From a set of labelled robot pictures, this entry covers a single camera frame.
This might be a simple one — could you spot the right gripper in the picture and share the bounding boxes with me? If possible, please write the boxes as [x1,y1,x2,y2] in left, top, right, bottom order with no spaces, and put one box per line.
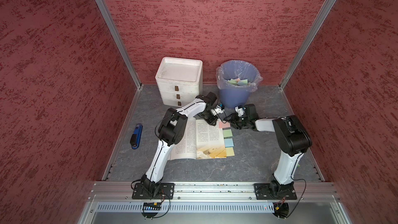
[223,112,250,129]

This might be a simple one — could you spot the pink sticky note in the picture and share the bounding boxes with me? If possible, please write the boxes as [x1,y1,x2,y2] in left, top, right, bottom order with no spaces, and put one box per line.
[218,120,231,129]

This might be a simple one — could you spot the magazine book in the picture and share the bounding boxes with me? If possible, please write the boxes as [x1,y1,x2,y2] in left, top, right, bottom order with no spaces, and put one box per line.
[169,118,227,160]

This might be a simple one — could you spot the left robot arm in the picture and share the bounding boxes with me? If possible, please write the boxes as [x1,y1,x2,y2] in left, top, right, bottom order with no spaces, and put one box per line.
[141,92,218,197]

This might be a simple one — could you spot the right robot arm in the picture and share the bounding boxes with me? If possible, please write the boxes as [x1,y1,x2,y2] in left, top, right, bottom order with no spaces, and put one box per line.
[223,104,312,199]

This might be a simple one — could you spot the green sticky note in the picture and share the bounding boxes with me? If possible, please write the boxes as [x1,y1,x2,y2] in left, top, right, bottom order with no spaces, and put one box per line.
[223,129,233,139]

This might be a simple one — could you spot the blue sticky note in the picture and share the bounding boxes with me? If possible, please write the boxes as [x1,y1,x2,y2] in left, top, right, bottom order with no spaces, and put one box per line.
[224,138,234,148]

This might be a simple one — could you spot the yellow sticky note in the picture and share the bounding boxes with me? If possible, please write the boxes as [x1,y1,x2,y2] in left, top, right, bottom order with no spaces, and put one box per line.
[226,147,235,157]

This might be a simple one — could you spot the discarded sticky notes pile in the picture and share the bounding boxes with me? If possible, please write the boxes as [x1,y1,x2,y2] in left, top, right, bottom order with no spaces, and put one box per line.
[227,78,249,87]

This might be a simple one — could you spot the blue trash bin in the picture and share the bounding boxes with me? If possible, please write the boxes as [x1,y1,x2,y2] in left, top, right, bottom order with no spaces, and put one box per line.
[220,60,259,109]

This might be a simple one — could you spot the white three-drawer box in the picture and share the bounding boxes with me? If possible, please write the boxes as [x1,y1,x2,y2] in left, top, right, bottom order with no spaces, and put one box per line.
[155,57,203,107]

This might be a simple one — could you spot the clear bin liner bag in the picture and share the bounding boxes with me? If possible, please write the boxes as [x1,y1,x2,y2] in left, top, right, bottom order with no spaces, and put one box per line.
[216,60,263,93]

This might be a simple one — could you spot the blue stapler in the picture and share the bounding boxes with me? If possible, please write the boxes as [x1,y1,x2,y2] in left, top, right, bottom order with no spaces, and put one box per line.
[130,123,143,149]

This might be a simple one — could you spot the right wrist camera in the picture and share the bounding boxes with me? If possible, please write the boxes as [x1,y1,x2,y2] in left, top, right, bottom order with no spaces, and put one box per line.
[235,106,246,117]

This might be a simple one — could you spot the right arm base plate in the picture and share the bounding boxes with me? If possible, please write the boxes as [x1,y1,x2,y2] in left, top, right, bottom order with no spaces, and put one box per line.
[254,181,297,200]

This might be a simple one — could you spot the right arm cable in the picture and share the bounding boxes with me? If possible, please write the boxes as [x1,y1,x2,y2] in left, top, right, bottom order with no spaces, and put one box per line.
[272,178,307,219]

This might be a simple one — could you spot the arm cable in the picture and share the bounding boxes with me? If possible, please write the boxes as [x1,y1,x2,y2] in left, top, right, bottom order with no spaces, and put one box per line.
[139,189,172,220]
[272,178,307,219]

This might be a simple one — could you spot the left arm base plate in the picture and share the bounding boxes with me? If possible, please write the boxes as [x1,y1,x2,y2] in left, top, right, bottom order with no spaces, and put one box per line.
[132,183,175,200]

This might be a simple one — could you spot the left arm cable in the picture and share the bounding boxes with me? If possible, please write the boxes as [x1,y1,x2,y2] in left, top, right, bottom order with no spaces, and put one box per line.
[139,189,172,220]

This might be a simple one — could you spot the aluminium front rail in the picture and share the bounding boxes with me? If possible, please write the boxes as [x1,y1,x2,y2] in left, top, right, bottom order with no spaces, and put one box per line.
[88,180,342,203]

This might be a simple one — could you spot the right corner aluminium post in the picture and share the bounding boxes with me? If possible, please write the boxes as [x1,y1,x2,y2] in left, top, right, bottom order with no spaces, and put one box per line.
[279,0,337,91]

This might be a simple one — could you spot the corner aluminium post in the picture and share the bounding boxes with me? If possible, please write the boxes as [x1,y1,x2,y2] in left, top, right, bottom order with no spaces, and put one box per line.
[279,0,337,91]
[95,0,142,90]

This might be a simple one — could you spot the left corner aluminium post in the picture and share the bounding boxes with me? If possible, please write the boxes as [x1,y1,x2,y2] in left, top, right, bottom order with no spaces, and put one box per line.
[95,0,142,90]

